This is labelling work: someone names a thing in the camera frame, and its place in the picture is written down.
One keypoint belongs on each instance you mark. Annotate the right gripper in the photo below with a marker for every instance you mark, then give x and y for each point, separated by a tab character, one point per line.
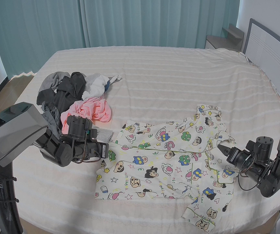
242	158

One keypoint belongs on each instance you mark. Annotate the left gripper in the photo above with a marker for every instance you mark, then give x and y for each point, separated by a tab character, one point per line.
96	152

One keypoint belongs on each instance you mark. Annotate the white printed pyjama top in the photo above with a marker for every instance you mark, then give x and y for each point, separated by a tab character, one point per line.
164	164

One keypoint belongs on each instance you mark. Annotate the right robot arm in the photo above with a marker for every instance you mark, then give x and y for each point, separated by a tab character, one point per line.
269	177

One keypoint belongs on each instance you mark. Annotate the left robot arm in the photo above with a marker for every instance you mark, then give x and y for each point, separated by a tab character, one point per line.
13	130

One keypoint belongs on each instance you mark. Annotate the pile of clothes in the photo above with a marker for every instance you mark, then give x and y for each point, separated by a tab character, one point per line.
64	96

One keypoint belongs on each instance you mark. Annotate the pink garment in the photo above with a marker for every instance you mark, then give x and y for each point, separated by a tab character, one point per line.
91	108

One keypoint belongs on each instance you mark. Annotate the bed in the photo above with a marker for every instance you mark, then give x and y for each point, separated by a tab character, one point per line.
169	82

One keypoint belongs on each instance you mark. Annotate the grey bedside table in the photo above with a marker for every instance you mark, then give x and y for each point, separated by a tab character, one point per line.
217	43

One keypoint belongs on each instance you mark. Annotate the blue-green curtain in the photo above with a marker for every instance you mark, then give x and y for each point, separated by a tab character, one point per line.
154	13
40	25

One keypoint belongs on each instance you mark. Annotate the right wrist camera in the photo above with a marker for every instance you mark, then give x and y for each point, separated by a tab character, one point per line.
250	146

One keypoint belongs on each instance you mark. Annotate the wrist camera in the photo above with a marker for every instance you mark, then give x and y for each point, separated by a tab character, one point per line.
77	125
250	146

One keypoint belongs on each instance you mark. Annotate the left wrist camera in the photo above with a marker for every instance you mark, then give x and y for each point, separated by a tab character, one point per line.
77	125

